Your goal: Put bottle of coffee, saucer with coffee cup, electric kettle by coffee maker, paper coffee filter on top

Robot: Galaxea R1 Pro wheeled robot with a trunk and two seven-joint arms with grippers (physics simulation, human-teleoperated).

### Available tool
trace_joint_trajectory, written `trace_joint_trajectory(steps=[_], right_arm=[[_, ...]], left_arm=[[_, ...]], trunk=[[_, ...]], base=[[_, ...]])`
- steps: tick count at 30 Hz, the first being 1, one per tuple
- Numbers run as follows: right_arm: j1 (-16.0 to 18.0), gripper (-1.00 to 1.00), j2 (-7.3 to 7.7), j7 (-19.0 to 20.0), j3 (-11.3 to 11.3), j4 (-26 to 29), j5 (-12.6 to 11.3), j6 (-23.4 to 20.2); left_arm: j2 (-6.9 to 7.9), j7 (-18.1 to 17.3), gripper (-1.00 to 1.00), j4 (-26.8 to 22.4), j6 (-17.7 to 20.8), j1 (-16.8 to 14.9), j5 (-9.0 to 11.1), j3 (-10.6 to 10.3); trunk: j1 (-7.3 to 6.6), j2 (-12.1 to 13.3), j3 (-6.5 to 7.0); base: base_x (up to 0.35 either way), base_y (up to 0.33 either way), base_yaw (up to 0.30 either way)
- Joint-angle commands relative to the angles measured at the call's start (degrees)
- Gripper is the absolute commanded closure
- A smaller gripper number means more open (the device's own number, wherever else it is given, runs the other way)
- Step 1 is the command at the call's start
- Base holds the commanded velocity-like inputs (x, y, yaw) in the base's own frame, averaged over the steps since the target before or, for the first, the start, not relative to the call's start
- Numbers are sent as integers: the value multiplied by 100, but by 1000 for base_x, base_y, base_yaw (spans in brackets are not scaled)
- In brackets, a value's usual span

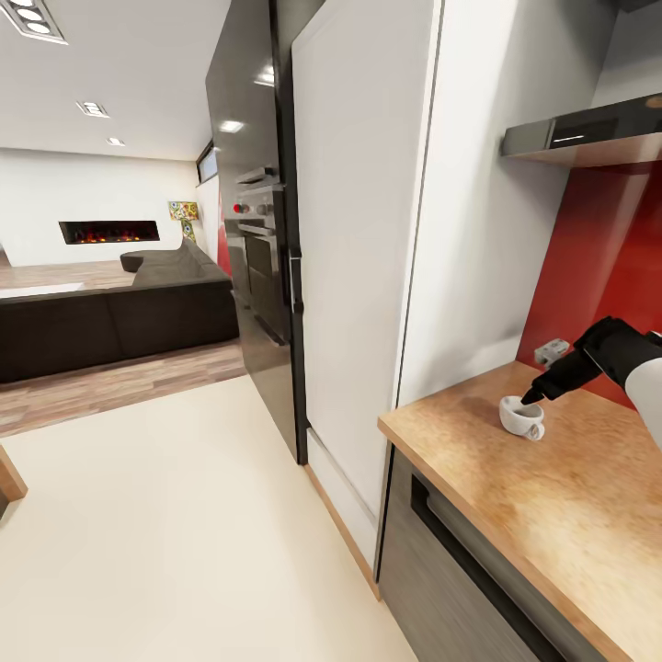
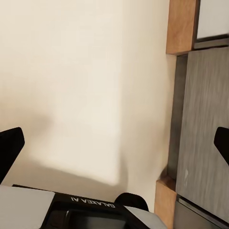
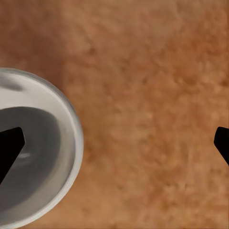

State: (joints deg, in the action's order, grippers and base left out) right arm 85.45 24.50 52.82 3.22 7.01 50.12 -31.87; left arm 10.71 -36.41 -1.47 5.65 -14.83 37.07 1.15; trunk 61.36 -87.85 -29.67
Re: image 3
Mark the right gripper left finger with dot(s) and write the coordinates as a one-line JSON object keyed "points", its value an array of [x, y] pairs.
{"points": [[11, 143]]}

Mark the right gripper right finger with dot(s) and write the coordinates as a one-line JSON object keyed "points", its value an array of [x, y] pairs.
{"points": [[221, 141]]}

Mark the countertop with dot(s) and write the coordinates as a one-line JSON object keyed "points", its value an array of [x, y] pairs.
{"points": [[149, 80]]}

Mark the coffee cup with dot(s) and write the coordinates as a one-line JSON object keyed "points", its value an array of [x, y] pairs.
{"points": [[49, 163]]}

